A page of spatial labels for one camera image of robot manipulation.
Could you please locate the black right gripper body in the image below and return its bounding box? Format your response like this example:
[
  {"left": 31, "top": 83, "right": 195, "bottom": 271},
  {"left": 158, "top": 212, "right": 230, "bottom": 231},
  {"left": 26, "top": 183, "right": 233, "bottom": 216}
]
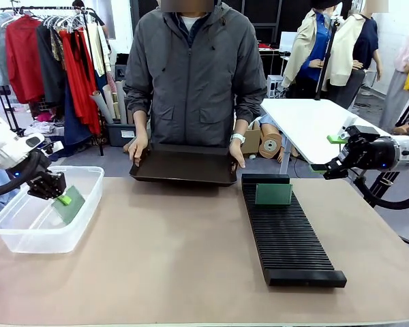
[{"left": 342, "top": 125, "right": 399, "bottom": 171}]

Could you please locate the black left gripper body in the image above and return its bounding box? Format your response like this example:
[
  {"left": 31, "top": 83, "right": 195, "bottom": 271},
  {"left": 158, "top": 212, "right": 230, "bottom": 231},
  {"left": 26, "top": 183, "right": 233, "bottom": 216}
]
[{"left": 27, "top": 169, "right": 67, "bottom": 200}]

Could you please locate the green PCB board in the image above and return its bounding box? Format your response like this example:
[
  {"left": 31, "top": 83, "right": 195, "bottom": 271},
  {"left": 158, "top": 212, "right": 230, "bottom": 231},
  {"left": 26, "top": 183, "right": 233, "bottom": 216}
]
[
  {"left": 50, "top": 185, "right": 87, "bottom": 225},
  {"left": 254, "top": 183, "right": 293, "bottom": 207}
]

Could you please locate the dark brown tray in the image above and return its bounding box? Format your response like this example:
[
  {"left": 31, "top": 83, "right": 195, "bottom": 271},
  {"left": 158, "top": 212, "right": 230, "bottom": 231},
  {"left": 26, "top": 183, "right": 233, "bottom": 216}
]
[{"left": 129, "top": 142, "right": 239, "bottom": 187}]

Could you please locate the person's right forearm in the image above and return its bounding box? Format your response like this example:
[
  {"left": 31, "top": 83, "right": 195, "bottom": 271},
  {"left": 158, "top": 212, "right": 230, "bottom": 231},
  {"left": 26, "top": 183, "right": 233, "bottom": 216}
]
[{"left": 123, "top": 90, "right": 151, "bottom": 137}]

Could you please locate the person's left forearm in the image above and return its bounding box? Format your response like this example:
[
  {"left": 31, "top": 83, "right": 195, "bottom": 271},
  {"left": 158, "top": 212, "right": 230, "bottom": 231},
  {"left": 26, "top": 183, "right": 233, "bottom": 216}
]
[{"left": 232, "top": 91, "right": 269, "bottom": 136}]

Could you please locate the person's left hand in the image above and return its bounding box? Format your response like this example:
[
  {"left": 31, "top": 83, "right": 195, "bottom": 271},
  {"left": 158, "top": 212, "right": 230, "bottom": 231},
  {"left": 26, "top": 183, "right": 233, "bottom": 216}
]
[{"left": 228, "top": 139, "right": 247, "bottom": 170}]

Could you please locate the person's right hand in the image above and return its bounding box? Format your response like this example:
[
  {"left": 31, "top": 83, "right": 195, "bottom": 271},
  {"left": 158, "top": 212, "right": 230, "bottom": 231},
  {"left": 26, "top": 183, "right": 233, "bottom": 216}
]
[{"left": 127, "top": 132, "right": 149, "bottom": 168}]

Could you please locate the white table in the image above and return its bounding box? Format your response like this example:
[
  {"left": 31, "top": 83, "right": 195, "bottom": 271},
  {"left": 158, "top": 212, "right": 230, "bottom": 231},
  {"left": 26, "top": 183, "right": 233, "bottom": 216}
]
[{"left": 260, "top": 97, "right": 409, "bottom": 171}]

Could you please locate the clear plastic storage box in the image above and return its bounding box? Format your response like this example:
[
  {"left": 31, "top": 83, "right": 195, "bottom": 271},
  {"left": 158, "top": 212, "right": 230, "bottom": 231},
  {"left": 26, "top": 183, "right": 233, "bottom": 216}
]
[{"left": 0, "top": 166, "right": 105, "bottom": 255}]

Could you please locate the black slanted stand leg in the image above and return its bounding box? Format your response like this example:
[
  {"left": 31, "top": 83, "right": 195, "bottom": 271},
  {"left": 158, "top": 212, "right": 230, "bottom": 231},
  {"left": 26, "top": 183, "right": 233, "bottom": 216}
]
[{"left": 394, "top": 87, "right": 409, "bottom": 129}]

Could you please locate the white cloth pile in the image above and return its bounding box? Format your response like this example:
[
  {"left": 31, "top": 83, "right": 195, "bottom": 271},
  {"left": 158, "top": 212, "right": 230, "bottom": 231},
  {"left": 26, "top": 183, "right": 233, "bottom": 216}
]
[{"left": 27, "top": 121, "right": 57, "bottom": 136}]

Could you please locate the lying mannequin light blue shirt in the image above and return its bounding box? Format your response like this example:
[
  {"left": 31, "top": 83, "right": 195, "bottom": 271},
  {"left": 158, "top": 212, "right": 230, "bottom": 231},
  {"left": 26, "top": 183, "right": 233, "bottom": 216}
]
[{"left": 258, "top": 114, "right": 294, "bottom": 164}]

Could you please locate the navy hanging garment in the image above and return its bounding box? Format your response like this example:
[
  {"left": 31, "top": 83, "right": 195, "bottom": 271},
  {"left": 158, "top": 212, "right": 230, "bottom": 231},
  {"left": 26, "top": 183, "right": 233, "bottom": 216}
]
[{"left": 49, "top": 83, "right": 93, "bottom": 161}]

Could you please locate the mannequin pink top grey skirt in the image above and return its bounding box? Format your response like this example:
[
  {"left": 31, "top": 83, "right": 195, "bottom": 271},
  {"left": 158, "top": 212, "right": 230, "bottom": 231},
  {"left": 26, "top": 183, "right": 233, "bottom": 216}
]
[{"left": 378, "top": 20, "right": 409, "bottom": 134}]

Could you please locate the open cardboard box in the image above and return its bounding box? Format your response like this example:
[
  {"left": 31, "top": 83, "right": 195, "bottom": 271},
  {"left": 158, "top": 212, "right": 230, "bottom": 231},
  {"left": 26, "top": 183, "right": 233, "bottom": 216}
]
[{"left": 240, "top": 119, "right": 262, "bottom": 157}]

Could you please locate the black pole stand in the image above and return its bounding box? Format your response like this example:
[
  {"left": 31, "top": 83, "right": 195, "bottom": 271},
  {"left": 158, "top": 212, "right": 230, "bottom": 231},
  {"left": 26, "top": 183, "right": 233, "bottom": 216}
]
[{"left": 314, "top": 16, "right": 341, "bottom": 102}]

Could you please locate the black slotted PCB rack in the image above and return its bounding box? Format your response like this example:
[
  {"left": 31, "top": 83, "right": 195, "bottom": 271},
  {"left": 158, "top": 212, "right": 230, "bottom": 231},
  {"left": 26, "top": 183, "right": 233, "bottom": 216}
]
[{"left": 241, "top": 173, "right": 348, "bottom": 288}]

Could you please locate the grey storage bin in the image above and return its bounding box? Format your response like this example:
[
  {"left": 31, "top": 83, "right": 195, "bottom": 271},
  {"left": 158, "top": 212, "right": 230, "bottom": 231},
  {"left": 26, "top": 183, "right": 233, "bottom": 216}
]
[{"left": 106, "top": 122, "right": 138, "bottom": 148}]

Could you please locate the cream paper roll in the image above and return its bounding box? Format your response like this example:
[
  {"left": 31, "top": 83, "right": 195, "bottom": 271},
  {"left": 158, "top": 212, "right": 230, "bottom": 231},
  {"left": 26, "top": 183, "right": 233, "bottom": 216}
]
[{"left": 90, "top": 90, "right": 114, "bottom": 124}]

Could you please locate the mannequin beige coat blue shirt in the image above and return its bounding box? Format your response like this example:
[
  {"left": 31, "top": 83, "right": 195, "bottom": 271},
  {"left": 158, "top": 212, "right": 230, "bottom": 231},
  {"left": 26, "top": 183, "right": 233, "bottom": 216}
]
[{"left": 281, "top": 0, "right": 337, "bottom": 100}]

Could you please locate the mannequin cream jacket navy shirt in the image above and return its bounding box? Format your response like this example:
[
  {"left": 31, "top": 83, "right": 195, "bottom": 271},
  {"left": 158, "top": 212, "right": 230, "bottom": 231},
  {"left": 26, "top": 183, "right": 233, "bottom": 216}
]
[{"left": 327, "top": 0, "right": 384, "bottom": 110}]

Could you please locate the long red hanging dress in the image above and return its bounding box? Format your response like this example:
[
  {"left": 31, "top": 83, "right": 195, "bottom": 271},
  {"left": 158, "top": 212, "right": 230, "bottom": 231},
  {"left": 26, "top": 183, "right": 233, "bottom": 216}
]
[{"left": 59, "top": 29, "right": 102, "bottom": 136}]

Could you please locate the beige paper roll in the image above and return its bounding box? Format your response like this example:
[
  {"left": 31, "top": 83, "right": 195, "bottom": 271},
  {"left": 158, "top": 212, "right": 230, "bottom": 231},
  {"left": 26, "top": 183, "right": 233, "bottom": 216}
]
[{"left": 102, "top": 84, "right": 121, "bottom": 120}]

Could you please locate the white board panel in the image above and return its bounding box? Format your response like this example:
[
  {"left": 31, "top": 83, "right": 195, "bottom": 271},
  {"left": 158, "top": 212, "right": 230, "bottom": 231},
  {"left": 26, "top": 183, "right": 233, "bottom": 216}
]
[{"left": 279, "top": 31, "right": 299, "bottom": 52}]

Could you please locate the grey fabric roll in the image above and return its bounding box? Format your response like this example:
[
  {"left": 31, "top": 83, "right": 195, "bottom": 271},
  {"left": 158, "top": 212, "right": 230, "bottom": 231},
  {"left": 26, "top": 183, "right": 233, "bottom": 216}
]
[{"left": 115, "top": 80, "right": 127, "bottom": 125}]

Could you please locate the dark charcoal hanging jacket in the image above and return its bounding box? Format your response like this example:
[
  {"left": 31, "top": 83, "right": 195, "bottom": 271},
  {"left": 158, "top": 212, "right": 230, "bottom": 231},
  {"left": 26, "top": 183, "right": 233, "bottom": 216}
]
[{"left": 36, "top": 22, "right": 68, "bottom": 107}]

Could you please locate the red hanging shirt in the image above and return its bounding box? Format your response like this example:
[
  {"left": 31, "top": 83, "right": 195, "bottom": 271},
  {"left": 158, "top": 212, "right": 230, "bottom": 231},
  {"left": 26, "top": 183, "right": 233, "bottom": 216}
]
[{"left": 5, "top": 15, "right": 46, "bottom": 105}]

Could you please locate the cream hanging garment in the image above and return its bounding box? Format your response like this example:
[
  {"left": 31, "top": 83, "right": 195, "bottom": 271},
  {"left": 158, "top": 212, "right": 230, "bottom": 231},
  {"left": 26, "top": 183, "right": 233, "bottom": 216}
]
[{"left": 85, "top": 22, "right": 112, "bottom": 78}]

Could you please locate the person in grey hooded jacket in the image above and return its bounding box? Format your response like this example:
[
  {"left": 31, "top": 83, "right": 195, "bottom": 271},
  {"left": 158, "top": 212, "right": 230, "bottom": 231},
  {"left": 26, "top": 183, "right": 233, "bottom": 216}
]
[{"left": 123, "top": 0, "right": 269, "bottom": 151}]

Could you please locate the black metal clothes rack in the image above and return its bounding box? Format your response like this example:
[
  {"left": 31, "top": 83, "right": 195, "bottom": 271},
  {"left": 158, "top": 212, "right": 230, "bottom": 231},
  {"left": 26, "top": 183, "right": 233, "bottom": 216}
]
[{"left": 0, "top": 5, "right": 105, "bottom": 157}]

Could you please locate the person with black hair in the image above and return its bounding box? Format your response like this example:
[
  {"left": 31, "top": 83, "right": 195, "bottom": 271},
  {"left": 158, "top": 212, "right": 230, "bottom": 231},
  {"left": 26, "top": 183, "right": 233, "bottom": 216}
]
[{"left": 71, "top": 0, "right": 110, "bottom": 52}]

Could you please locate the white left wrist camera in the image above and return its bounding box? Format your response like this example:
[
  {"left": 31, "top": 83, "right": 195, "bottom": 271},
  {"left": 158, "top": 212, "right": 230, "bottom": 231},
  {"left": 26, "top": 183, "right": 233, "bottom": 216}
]
[{"left": 37, "top": 140, "right": 65, "bottom": 158}]

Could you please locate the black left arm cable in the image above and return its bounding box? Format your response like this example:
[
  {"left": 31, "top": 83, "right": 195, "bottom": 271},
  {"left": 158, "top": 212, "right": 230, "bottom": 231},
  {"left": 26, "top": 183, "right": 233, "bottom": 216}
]
[{"left": 0, "top": 149, "right": 52, "bottom": 199}]

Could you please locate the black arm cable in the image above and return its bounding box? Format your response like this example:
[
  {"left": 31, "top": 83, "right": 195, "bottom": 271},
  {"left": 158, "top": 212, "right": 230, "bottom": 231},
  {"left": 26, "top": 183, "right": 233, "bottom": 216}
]
[
  {"left": 0, "top": 149, "right": 52, "bottom": 199},
  {"left": 352, "top": 166, "right": 409, "bottom": 211}
]

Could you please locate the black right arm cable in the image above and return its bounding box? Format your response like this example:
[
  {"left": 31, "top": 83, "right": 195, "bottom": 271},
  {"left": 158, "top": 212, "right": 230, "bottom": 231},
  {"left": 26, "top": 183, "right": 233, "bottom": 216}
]
[{"left": 352, "top": 166, "right": 409, "bottom": 211}]

